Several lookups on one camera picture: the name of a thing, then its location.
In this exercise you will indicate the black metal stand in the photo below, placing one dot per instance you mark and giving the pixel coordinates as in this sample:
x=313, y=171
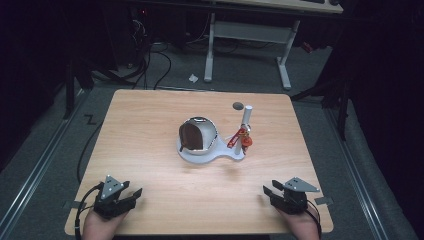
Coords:
x=70, y=90
x=340, y=106

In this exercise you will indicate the shiny silver bowl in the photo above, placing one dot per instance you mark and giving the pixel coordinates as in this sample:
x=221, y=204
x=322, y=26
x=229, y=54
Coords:
x=208, y=136

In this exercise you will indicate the person's left hand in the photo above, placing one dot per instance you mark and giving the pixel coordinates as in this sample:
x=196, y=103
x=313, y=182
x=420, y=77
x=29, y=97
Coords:
x=100, y=226

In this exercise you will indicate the crumpled white paper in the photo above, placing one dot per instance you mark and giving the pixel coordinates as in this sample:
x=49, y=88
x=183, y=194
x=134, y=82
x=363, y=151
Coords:
x=193, y=78

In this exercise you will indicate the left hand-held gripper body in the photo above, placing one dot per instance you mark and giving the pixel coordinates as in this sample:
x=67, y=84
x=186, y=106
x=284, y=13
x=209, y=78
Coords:
x=111, y=203

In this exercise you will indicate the white desk with metal legs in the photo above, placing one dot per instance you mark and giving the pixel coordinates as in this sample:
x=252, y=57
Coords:
x=250, y=31

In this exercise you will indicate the dark round table grommet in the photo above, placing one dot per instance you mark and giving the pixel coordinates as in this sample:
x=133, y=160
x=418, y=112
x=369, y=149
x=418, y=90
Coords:
x=237, y=106

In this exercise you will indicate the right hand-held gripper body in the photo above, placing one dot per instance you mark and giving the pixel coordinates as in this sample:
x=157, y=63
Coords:
x=293, y=198

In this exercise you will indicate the person's right hand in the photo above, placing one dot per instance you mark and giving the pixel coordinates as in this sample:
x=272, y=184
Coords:
x=301, y=225

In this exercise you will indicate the white stand with pole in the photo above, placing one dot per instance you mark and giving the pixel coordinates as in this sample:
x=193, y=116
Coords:
x=220, y=155

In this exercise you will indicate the metal floor rail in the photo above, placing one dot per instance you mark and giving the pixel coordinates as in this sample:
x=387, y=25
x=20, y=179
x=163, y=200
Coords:
x=356, y=176
x=36, y=170

